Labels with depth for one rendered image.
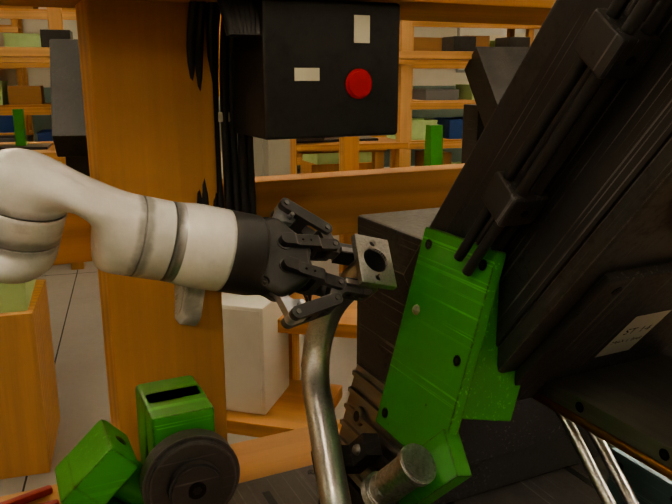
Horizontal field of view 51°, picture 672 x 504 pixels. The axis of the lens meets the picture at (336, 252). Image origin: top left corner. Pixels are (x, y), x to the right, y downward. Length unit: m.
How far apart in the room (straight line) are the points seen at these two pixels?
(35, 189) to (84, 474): 0.21
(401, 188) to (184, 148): 0.38
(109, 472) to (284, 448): 0.54
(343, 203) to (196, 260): 0.49
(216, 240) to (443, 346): 0.23
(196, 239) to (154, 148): 0.28
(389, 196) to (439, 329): 0.46
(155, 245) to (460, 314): 0.27
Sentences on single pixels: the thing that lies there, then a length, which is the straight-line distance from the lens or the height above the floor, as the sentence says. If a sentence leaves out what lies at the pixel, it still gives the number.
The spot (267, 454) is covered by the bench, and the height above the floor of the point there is 0.88.
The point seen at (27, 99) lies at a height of 1.19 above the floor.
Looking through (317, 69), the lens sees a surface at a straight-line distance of 0.81.
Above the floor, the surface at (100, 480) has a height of 1.12.
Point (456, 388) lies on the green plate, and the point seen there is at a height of 1.15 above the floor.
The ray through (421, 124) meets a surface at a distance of 8.14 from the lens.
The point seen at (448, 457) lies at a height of 1.10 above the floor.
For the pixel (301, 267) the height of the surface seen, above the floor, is 1.25.
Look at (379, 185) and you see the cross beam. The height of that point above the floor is 1.26.
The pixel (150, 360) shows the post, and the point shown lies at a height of 1.07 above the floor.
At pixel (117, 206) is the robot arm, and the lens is 0.59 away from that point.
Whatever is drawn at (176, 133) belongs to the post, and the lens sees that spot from 0.87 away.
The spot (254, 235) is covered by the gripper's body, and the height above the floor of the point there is 1.28.
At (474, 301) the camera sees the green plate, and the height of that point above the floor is 1.23.
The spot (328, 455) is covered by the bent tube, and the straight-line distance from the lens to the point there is 0.72.
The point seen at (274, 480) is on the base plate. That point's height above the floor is 0.90.
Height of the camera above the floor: 1.42
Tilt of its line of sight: 14 degrees down
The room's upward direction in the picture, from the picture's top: straight up
